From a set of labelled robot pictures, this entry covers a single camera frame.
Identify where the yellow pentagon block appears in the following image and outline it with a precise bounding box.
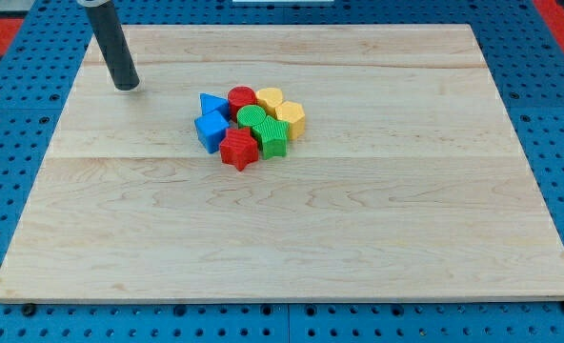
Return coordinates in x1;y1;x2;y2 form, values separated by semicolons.
255;88;284;117

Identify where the green star block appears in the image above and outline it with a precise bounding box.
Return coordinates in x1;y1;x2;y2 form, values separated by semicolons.
252;116;289;159

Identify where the green cylinder block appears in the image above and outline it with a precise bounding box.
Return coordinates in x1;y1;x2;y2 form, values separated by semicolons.
236;105;267;129

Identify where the red cylinder block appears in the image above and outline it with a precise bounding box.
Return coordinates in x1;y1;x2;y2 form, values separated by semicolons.
227;86;257;122

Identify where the light wooden board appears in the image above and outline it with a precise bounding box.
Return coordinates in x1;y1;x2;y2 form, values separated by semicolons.
0;24;564;304

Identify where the yellow hexagon block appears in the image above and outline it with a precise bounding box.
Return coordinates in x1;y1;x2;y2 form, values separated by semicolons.
275;101;306;140

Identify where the blue triangle block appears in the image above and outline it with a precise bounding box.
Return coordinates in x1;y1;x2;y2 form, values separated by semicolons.
199;93;231;121

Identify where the blue cube block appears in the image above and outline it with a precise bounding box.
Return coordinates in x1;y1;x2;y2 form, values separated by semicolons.
194;111;230;153

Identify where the black cylindrical robot arm rod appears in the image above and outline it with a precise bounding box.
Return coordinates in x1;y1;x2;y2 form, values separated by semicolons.
77;0;140;91

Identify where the red star block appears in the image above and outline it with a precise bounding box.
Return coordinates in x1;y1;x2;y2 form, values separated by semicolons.
219;127;259;172

